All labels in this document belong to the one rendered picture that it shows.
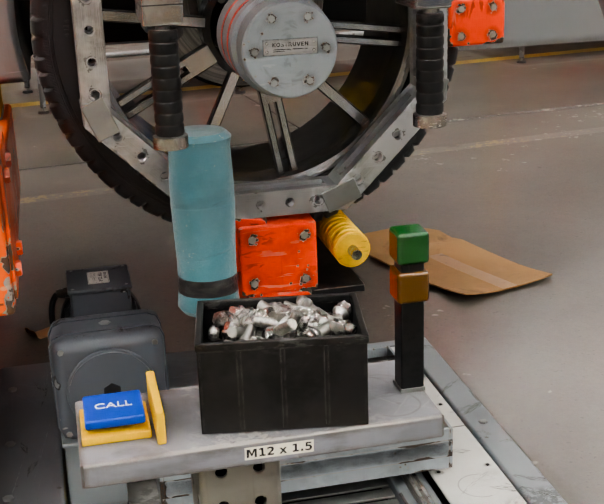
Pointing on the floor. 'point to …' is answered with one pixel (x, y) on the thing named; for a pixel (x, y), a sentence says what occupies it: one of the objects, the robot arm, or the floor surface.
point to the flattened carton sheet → (461, 265)
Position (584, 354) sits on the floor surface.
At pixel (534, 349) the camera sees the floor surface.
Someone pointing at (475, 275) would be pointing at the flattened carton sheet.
